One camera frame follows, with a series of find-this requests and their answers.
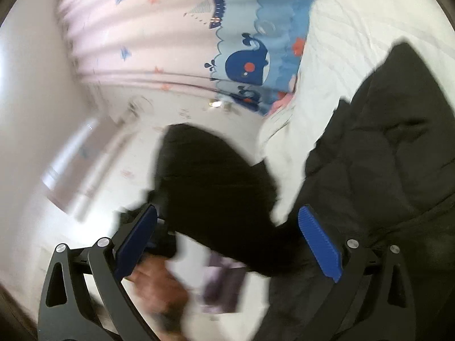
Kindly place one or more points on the person's left hand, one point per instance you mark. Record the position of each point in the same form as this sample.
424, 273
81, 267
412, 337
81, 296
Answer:
158, 287

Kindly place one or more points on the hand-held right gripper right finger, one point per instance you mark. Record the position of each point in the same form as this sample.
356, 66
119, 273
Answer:
320, 241

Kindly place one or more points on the white bed quilt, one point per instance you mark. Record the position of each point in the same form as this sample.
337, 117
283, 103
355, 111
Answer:
355, 32

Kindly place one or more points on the whale print curtain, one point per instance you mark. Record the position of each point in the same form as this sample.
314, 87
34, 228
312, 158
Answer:
160, 42

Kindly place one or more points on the purple cloth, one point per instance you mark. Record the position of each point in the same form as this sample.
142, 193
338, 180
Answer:
224, 284

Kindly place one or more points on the black padded jacket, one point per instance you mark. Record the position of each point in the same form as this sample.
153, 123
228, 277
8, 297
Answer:
373, 156

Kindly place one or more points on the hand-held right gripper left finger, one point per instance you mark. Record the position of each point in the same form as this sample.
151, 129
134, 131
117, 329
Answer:
137, 241

